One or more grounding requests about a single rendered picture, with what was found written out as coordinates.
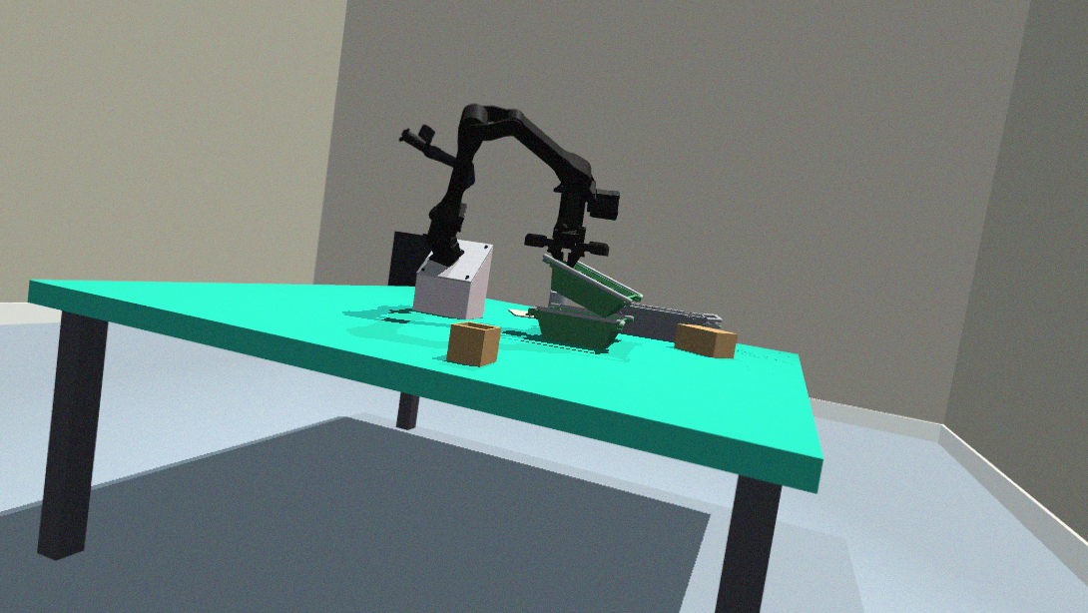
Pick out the brown open-top box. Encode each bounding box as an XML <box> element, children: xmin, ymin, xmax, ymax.
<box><xmin>446</xmin><ymin>321</ymin><xmax>502</xmax><ymax>367</ymax></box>

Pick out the tan rectangular block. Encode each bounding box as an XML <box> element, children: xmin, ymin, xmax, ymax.
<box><xmin>673</xmin><ymin>323</ymin><xmax>738</xmax><ymax>358</ymax></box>

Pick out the green plastic tray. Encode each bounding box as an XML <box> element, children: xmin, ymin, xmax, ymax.
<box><xmin>526</xmin><ymin>307</ymin><xmax>623</xmax><ymax>350</ymax></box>

